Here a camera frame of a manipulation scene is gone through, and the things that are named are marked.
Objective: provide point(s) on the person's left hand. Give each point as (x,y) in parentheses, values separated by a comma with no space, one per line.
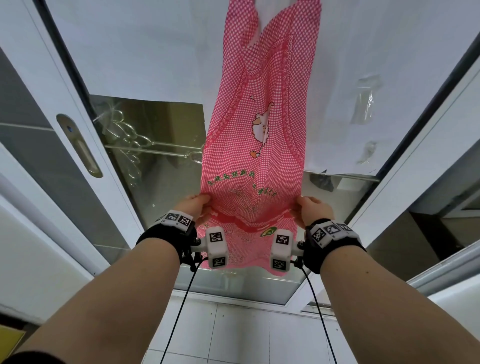
(190,207)

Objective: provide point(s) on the person's right hand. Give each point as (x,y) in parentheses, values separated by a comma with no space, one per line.
(316,210)

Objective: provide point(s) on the person's left fingers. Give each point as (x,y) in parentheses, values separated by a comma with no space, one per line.
(203,200)

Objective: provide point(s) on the person's right fingers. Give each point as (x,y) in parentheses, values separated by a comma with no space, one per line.
(301,208)

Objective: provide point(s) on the pink checked apron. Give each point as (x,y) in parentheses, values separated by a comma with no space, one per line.
(258,157)

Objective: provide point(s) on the person's right forearm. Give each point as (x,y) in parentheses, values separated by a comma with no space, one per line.
(382,311)

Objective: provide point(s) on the person's left forearm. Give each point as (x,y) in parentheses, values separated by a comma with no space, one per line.
(112,307)

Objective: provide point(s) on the clear tape piece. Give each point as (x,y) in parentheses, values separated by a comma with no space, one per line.
(368,152)
(365,99)

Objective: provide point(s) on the white paper sheet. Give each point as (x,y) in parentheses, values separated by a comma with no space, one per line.
(150,48)

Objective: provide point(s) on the black sleeve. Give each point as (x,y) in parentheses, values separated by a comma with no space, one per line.
(30,358)

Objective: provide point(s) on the yellow object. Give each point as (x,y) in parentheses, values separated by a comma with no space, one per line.
(8,339)

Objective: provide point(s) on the white wrist camera cube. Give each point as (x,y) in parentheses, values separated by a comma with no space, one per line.
(281,250)
(216,247)

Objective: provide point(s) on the white sliding door frame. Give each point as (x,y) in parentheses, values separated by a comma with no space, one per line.
(41,93)
(423,150)

